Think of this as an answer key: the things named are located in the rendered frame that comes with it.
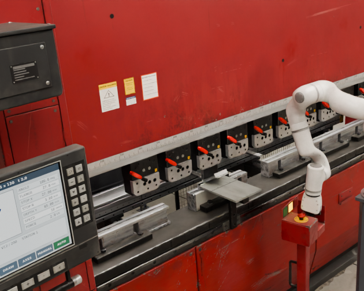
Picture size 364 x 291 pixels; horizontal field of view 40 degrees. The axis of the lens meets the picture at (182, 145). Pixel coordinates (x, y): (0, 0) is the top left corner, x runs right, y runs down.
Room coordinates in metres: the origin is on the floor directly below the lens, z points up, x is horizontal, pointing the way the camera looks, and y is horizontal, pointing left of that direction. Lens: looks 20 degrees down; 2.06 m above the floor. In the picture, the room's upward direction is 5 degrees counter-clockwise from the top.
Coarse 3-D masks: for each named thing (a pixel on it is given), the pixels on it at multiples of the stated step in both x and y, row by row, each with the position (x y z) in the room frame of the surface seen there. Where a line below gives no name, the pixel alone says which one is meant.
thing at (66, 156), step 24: (72, 144) 1.38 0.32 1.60; (24, 168) 1.23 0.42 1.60; (72, 168) 1.32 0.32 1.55; (72, 192) 1.31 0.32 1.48; (72, 216) 1.31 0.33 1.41; (72, 240) 1.30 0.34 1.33; (96, 240) 1.35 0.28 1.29; (48, 264) 1.24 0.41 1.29; (72, 264) 1.29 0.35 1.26; (0, 288) 1.14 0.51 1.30; (24, 288) 1.18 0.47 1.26
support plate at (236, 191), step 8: (224, 176) 2.44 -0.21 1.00; (208, 184) 2.35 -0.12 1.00; (216, 184) 2.34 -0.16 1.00; (224, 184) 2.33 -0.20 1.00; (232, 184) 2.32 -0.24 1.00; (240, 184) 2.32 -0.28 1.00; (248, 184) 2.31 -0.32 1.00; (216, 192) 2.25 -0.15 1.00; (224, 192) 2.24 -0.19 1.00; (232, 192) 2.23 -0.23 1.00; (240, 192) 2.22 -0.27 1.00; (248, 192) 2.21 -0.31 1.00; (256, 192) 2.22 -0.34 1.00; (232, 200) 2.15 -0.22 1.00; (240, 200) 2.15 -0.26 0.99
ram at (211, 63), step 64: (64, 0) 1.95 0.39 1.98; (128, 0) 2.12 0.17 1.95; (192, 0) 2.33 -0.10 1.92; (256, 0) 2.59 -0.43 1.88; (320, 0) 2.92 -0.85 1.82; (64, 64) 1.92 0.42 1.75; (128, 64) 2.10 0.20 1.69; (192, 64) 2.32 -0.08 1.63; (256, 64) 2.58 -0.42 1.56; (320, 64) 2.92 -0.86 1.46; (128, 128) 2.08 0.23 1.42; (192, 128) 2.30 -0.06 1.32
